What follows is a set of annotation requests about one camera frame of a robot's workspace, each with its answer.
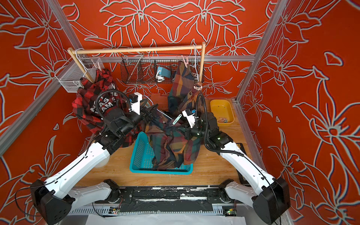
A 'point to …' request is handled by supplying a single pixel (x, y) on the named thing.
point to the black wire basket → (141, 69)
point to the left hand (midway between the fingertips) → (152, 100)
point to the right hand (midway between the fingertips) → (174, 128)
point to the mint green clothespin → (177, 119)
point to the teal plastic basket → (141, 157)
